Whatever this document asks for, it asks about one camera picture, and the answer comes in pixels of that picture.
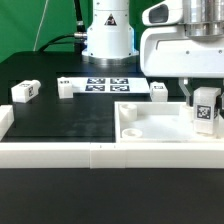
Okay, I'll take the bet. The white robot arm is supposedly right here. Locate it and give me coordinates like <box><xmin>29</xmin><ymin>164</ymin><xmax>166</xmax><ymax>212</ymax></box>
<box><xmin>82</xmin><ymin>0</ymin><xmax>224</xmax><ymax>82</ymax></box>

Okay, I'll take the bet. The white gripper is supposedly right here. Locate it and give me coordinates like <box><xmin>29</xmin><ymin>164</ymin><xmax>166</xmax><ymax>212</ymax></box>
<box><xmin>140</xmin><ymin>26</ymin><xmax>224</xmax><ymax>106</ymax></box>

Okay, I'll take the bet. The thin white cable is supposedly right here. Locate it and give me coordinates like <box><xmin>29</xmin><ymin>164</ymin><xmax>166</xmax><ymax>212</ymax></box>
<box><xmin>33</xmin><ymin>0</ymin><xmax>50</xmax><ymax>52</ymax></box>

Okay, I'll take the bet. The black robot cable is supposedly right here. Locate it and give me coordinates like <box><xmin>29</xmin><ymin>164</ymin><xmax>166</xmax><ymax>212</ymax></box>
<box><xmin>37</xmin><ymin>0</ymin><xmax>88</xmax><ymax>53</ymax></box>

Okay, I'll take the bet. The white U-shaped obstacle fence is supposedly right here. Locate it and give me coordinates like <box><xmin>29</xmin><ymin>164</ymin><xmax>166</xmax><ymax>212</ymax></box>
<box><xmin>0</xmin><ymin>105</ymin><xmax>224</xmax><ymax>168</ymax></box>

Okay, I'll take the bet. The white square table top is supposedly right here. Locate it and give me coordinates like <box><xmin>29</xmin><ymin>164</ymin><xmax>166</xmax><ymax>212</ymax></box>
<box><xmin>114</xmin><ymin>102</ymin><xmax>224</xmax><ymax>143</ymax></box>

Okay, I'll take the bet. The white sheet with fiducial markers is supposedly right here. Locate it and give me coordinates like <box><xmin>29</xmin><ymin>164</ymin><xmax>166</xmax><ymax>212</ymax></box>
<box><xmin>58</xmin><ymin>77</ymin><xmax>151</xmax><ymax>94</ymax></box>

